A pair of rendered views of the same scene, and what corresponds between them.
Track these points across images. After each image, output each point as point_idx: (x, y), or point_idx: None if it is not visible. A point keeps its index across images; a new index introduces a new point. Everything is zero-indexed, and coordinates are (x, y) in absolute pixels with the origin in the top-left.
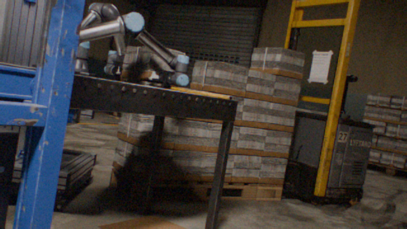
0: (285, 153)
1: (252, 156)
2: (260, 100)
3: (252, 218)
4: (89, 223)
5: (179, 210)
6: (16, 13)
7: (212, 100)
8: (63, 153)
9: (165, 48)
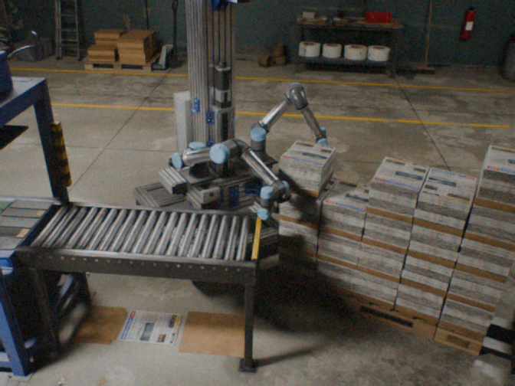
0: (489, 305)
1: (428, 293)
2: (441, 232)
3: (352, 365)
4: (190, 305)
5: (292, 320)
6: (193, 117)
7: (203, 266)
8: (262, 221)
9: (267, 171)
